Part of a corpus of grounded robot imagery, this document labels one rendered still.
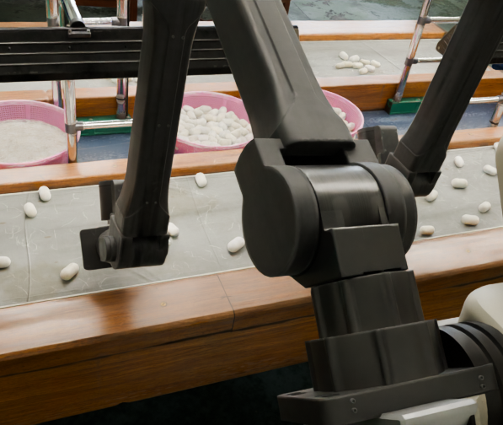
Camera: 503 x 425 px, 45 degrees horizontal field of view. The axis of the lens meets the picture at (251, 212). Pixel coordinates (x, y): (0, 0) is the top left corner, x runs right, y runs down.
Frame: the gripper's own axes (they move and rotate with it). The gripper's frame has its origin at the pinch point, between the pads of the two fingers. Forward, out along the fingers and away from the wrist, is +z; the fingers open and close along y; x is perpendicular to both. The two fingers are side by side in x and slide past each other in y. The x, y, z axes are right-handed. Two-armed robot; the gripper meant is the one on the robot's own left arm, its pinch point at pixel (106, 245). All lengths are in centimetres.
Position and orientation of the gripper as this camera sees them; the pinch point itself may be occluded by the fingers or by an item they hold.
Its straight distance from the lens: 109.9
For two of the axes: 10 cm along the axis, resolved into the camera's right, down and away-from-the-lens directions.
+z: -3.5, 0.4, 9.3
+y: -9.3, 1.1, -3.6
